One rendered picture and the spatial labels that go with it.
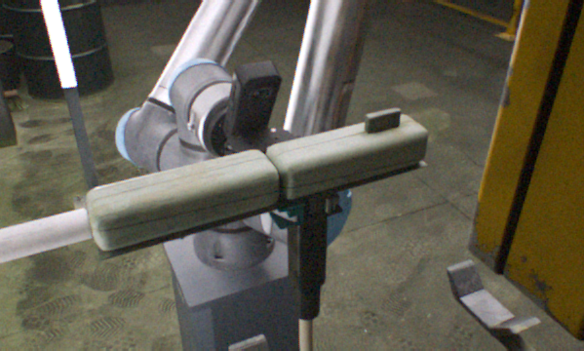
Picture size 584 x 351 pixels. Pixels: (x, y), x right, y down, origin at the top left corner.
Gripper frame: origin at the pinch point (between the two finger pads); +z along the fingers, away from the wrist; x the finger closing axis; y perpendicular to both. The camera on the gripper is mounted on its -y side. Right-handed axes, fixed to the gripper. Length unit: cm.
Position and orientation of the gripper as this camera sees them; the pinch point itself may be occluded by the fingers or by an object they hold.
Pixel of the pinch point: (308, 199)
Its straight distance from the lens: 48.4
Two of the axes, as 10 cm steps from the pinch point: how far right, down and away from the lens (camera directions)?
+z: 4.2, 4.8, -7.7
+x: -9.1, 2.2, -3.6
